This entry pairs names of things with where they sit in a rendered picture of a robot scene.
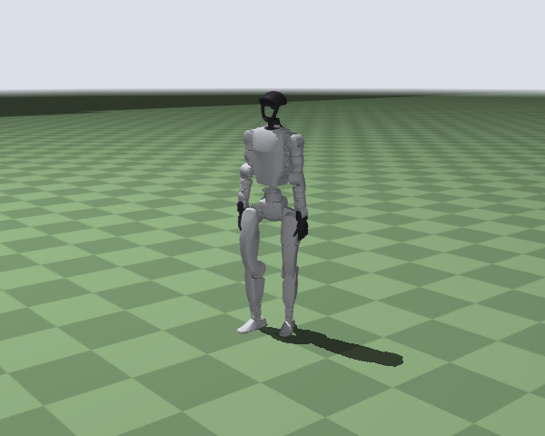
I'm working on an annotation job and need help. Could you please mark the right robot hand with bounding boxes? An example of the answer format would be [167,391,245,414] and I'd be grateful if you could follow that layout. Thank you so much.
[237,202,245,230]

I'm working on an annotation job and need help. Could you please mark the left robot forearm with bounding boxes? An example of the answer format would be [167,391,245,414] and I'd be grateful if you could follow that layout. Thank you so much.
[292,173,308,218]

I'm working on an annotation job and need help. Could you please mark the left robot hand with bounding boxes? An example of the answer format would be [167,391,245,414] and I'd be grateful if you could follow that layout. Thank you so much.
[292,211,308,241]

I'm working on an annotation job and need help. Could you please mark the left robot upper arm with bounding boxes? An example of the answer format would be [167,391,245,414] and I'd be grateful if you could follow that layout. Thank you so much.
[284,132,304,184]

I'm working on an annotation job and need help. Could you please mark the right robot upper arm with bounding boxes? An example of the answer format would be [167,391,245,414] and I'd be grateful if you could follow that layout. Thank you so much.
[240,129,255,178]

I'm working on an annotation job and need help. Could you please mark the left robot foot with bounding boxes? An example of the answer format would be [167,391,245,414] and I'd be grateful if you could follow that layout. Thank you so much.
[279,317,295,336]

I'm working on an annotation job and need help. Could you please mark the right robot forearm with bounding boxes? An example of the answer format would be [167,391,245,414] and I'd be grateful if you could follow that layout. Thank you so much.
[236,168,253,209]

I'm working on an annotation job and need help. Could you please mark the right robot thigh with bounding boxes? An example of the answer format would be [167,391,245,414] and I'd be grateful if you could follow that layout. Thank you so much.
[239,204,266,278]

